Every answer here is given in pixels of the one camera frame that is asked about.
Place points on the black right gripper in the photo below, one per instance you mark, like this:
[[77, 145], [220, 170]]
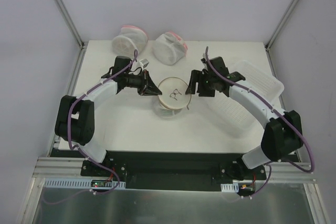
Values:
[[201, 83]]

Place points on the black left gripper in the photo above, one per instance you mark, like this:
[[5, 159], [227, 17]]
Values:
[[144, 83]]

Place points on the white mesh laundry bag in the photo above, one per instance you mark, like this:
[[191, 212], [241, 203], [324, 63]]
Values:
[[173, 99]]

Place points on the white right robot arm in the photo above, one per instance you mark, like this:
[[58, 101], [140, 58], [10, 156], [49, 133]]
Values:
[[282, 129]]

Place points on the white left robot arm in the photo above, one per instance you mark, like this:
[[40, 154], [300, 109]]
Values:
[[75, 121]]

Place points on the right pink-trimmed mesh laundry bag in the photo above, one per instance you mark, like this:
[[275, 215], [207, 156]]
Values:
[[169, 48]]

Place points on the pink-trimmed mesh laundry bag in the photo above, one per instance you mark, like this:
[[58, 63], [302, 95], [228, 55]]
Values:
[[169, 48], [129, 39]]

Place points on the left pink-trimmed mesh laundry bag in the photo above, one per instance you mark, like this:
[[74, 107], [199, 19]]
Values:
[[129, 39]]

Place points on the white perforated plastic basket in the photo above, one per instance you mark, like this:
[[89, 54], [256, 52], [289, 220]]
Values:
[[241, 109]]

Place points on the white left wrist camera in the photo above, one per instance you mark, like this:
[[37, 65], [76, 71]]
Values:
[[143, 63]]

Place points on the left aluminium frame post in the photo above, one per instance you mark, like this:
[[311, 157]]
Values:
[[69, 23]]

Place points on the aluminium frame post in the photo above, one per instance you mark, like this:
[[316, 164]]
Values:
[[69, 23], [284, 19]]

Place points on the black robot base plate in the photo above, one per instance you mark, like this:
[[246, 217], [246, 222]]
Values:
[[174, 171]]

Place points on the right white slotted cable duct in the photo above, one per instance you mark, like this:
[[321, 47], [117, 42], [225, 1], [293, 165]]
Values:
[[230, 188]]

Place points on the white slotted cable duct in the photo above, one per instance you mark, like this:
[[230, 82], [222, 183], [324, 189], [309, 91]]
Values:
[[71, 183], [230, 188]]

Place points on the left white slotted cable duct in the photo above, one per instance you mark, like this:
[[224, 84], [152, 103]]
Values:
[[71, 183]]

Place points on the aluminium front frame rail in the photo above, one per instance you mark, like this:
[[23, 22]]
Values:
[[58, 167]]

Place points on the right aluminium frame post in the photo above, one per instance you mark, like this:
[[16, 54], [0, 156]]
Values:
[[284, 19]]

